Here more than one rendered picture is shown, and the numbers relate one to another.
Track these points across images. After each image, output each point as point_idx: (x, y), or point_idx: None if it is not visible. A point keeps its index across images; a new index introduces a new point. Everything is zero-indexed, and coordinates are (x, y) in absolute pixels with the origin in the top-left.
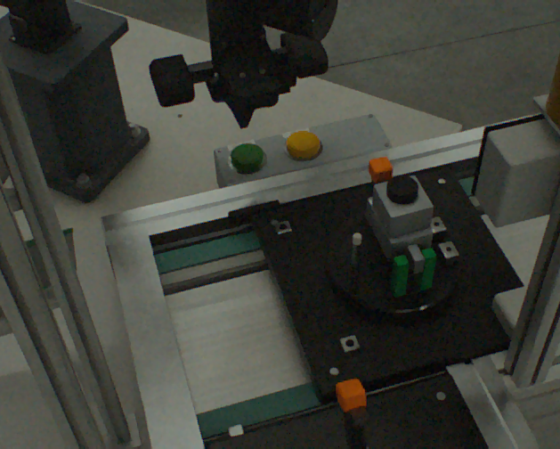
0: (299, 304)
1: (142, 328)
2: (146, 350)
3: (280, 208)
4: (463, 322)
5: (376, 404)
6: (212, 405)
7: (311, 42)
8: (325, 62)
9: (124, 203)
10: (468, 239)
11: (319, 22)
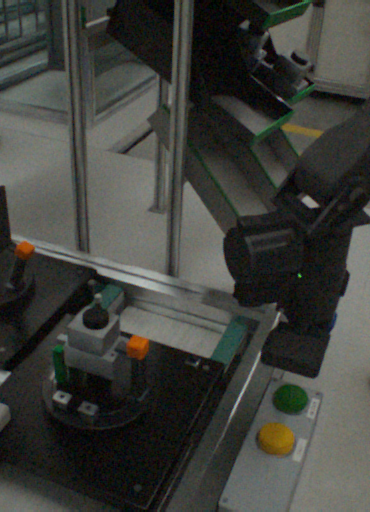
0: (129, 339)
1: (191, 288)
2: (175, 283)
3: (220, 384)
4: (21, 394)
5: (34, 325)
6: (130, 313)
7: (289, 345)
8: (261, 349)
9: (356, 395)
10: (68, 453)
11: (228, 250)
